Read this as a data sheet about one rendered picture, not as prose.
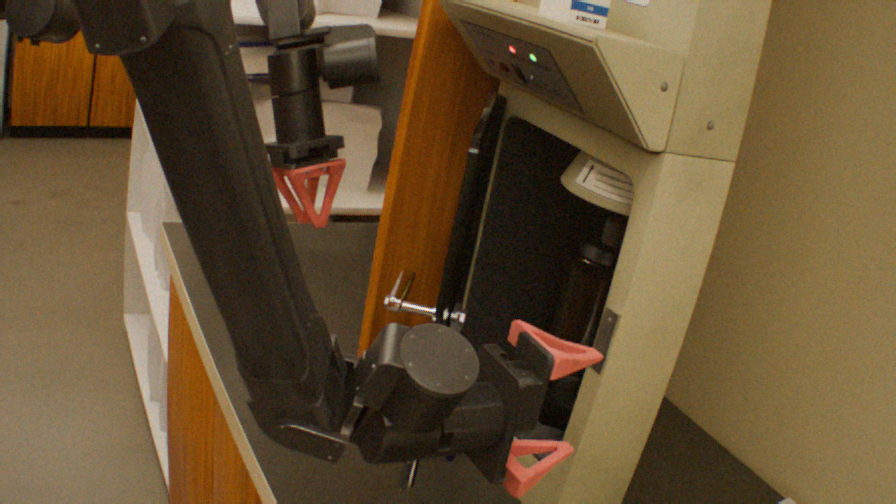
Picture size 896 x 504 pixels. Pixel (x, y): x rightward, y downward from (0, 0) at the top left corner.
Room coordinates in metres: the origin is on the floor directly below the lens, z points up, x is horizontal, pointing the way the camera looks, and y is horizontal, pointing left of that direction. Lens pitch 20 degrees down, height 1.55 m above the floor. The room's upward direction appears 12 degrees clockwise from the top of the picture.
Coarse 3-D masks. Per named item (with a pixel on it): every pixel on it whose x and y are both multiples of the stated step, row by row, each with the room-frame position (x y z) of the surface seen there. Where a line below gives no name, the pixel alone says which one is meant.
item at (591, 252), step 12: (612, 216) 0.94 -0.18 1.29; (612, 228) 0.92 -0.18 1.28; (624, 228) 0.92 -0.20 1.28; (576, 240) 0.94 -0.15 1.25; (588, 240) 0.92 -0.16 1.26; (600, 240) 0.93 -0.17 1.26; (612, 240) 0.92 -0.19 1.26; (588, 252) 0.90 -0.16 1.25; (600, 252) 0.90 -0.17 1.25; (612, 252) 0.90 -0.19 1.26; (612, 264) 0.89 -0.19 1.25
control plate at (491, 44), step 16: (480, 32) 0.93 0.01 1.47; (496, 32) 0.88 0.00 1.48; (480, 48) 0.97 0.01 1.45; (496, 48) 0.92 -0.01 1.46; (528, 48) 0.84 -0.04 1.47; (544, 48) 0.80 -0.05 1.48; (496, 64) 0.96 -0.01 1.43; (528, 64) 0.87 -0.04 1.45; (544, 64) 0.83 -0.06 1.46; (512, 80) 0.95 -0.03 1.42; (528, 80) 0.90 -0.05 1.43; (544, 80) 0.86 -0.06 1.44; (560, 80) 0.82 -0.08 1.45; (560, 96) 0.85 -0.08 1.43
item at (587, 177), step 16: (576, 160) 0.93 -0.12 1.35; (592, 160) 0.90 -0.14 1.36; (576, 176) 0.90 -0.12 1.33; (592, 176) 0.88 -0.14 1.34; (608, 176) 0.87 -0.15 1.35; (624, 176) 0.87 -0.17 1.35; (576, 192) 0.88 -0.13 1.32; (592, 192) 0.87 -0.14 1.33; (608, 192) 0.86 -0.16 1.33; (624, 192) 0.86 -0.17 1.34; (608, 208) 0.85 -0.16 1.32; (624, 208) 0.85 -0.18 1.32
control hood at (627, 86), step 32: (448, 0) 0.95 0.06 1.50; (480, 0) 0.89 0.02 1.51; (512, 32) 0.85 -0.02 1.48; (544, 32) 0.78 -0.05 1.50; (576, 32) 0.73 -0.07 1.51; (608, 32) 0.80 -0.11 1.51; (480, 64) 1.01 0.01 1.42; (576, 64) 0.76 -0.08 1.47; (608, 64) 0.71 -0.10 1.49; (640, 64) 0.73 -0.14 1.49; (672, 64) 0.75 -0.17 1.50; (544, 96) 0.90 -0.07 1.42; (576, 96) 0.82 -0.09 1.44; (608, 96) 0.75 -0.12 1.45; (640, 96) 0.74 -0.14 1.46; (672, 96) 0.76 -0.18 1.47; (608, 128) 0.80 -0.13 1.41; (640, 128) 0.74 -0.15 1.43
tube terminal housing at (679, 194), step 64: (704, 0) 0.77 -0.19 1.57; (768, 0) 0.81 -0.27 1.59; (704, 64) 0.77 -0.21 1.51; (576, 128) 0.89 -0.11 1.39; (704, 128) 0.79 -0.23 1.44; (640, 192) 0.78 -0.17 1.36; (704, 192) 0.80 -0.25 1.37; (640, 256) 0.76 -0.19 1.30; (704, 256) 0.81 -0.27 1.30; (640, 320) 0.78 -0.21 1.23; (640, 384) 0.79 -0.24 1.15; (576, 448) 0.76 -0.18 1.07; (640, 448) 0.81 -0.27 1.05
